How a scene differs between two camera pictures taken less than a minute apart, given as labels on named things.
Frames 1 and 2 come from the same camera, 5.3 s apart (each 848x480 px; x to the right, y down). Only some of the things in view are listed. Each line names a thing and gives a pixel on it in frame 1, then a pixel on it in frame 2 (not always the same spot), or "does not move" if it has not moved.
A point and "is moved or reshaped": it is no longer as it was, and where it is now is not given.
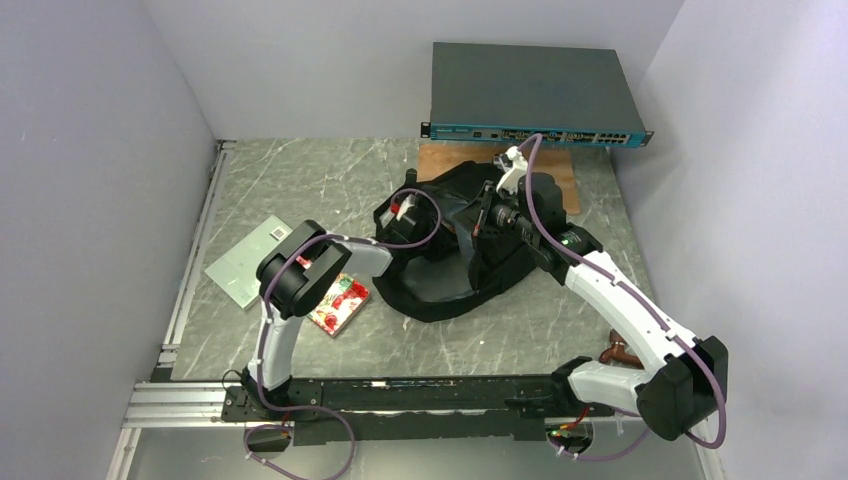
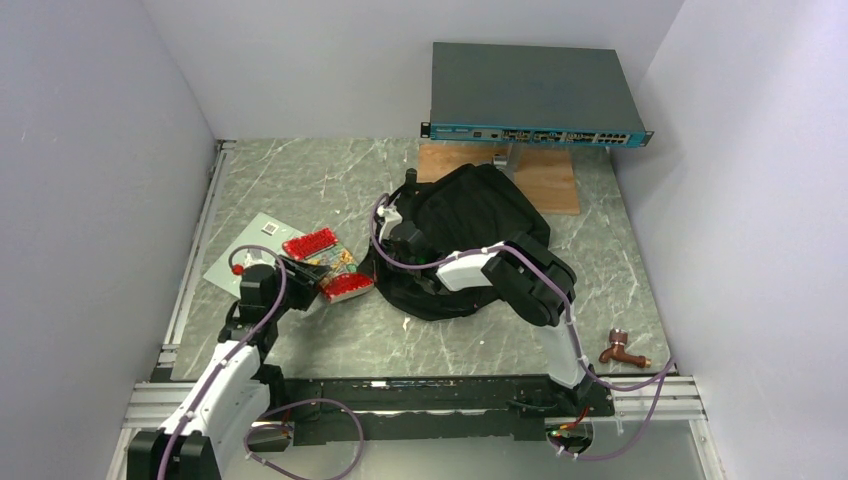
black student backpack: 428,285 does not move
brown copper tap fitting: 617,351 does not move
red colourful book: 341,304 is moved or reshaped
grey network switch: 513,92 does not move
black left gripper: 446,242 to 306,279
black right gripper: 487,199 to 385,245
